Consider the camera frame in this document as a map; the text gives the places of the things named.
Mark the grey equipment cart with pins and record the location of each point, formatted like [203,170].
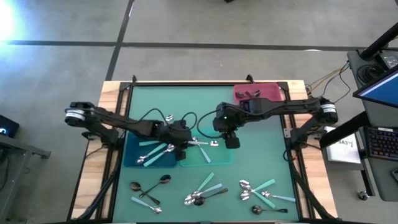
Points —
[373,115]

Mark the white paper sheet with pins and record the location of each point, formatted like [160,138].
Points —
[342,149]

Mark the pile of loose spoons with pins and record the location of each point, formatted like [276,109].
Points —
[264,155]

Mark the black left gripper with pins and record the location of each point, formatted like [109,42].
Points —
[180,133]

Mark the black caster wheel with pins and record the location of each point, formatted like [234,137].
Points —
[362,195]

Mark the blue plastic bin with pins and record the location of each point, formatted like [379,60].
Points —
[133,155]

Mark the black aluminium table frame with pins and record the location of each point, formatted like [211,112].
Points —
[202,84]

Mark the grey side table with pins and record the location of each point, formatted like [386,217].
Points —
[18,149]

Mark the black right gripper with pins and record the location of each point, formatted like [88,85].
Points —
[227,123]

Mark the silver metal spoon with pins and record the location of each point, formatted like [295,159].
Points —
[199,201]

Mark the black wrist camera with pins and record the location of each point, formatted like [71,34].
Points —
[180,155]
[232,143]

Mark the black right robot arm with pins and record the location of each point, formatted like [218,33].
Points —
[280,105]

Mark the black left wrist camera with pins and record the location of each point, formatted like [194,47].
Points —
[180,155]

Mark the black keyboard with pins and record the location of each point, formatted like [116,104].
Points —
[384,143]

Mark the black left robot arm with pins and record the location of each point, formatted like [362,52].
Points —
[124,123]

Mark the translucent teal plastic bin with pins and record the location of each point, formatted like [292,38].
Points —
[224,155]

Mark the black desk bar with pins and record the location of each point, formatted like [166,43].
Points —
[342,130]

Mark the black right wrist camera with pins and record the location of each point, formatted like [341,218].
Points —
[232,143]

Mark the dark tablet device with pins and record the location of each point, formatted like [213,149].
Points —
[7,126]

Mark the pink plastic bin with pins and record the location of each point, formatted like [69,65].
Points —
[270,91]

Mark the black monitor pole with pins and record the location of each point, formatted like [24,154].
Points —
[379,42]

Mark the computer monitor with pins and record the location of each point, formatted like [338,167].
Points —
[382,90]

